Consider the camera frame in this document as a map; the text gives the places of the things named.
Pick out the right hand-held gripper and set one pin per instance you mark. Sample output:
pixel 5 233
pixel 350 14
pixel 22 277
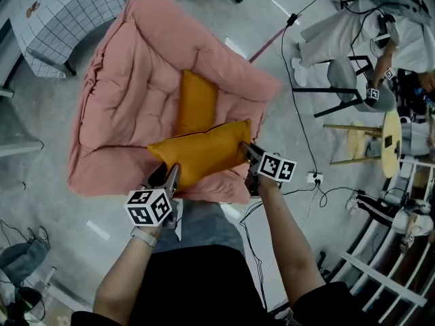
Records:
pixel 277 168

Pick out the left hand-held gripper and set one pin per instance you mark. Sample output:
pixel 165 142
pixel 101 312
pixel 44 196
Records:
pixel 146 212

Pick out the orange pillow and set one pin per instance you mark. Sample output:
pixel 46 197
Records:
pixel 204 151
pixel 197 104

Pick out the pink padded sofa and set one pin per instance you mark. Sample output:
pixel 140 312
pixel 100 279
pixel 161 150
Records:
pixel 136 90

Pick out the person's right forearm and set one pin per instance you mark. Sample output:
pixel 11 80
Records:
pixel 292 246

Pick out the person's left forearm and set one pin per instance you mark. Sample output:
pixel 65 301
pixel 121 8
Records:
pixel 119 284

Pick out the white power strip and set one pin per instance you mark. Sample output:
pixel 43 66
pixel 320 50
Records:
pixel 312 178

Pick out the pink tape strip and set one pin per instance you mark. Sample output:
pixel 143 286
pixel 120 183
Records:
pixel 268 44

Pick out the grey chair with black legs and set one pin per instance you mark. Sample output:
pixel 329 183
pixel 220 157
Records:
pixel 340 76

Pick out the person's black shirt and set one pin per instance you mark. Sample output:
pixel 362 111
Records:
pixel 204 290

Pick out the small black square object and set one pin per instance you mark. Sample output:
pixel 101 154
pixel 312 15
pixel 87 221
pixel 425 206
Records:
pixel 388 141

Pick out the black power adapter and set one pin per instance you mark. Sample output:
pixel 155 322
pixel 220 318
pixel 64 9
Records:
pixel 292 19

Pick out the round wooden table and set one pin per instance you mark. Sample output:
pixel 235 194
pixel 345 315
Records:
pixel 391 161

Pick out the long black device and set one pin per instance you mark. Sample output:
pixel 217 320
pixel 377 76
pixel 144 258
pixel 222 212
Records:
pixel 397 148

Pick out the white desk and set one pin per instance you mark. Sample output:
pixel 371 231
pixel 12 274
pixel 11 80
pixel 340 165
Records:
pixel 20 148

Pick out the denim bag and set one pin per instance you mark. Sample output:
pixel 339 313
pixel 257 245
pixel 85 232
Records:
pixel 23 256

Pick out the white shelf unit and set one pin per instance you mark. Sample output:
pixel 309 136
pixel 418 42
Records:
pixel 384 278

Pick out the table with checked cloth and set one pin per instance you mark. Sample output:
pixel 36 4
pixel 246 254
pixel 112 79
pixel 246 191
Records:
pixel 68 22

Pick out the small brown ornament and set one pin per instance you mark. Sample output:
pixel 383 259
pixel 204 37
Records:
pixel 33 8

